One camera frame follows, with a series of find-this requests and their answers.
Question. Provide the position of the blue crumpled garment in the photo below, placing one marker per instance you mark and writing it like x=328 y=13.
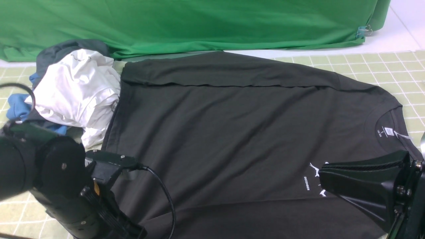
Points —
x=21 y=111

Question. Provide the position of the white crumpled shirt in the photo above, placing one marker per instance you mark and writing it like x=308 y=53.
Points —
x=81 y=90

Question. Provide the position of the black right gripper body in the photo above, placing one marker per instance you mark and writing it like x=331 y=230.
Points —
x=409 y=213

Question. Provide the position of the metal binder clip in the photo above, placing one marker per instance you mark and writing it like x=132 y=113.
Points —
x=363 y=32

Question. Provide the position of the dark gray long-sleeve shirt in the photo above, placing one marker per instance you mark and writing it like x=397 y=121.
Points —
x=239 y=140

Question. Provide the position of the green backdrop cloth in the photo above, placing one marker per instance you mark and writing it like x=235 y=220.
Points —
x=140 y=27

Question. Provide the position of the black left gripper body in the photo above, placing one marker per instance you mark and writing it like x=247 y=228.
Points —
x=85 y=208

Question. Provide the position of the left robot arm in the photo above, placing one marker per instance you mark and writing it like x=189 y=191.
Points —
x=19 y=143

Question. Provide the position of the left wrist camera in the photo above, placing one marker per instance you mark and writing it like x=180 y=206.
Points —
x=105 y=167

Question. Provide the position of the dark gray crumpled garment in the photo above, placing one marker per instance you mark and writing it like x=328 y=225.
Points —
x=53 y=55

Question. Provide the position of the light green checkered tablecloth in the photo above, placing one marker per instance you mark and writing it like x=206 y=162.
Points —
x=400 y=73

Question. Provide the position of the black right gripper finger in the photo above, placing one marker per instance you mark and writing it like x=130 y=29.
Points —
x=370 y=185

